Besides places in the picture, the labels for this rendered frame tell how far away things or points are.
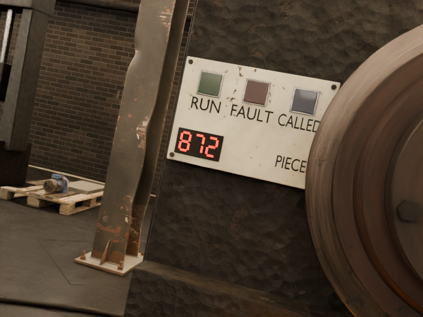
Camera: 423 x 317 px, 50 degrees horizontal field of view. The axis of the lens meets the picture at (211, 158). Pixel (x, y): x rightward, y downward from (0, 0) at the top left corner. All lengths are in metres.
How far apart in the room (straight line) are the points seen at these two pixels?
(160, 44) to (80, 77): 4.38
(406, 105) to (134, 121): 2.91
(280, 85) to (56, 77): 7.22
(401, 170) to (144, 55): 3.00
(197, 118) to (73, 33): 7.15
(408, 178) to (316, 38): 0.34
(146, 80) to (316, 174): 2.84
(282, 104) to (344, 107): 0.16
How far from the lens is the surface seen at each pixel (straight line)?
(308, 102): 0.76
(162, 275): 0.79
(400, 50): 0.65
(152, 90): 3.38
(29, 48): 5.82
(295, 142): 0.76
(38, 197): 5.08
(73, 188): 5.50
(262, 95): 0.77
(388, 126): 0.60
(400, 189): 0.55
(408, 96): 0.61
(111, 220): 3.50
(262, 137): 0.76
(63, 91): 7.81
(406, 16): 0.83
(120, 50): 7.48
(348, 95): 0.64
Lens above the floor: 1.12
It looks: 3 degrees down
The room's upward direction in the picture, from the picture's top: 12 degrees clockwise
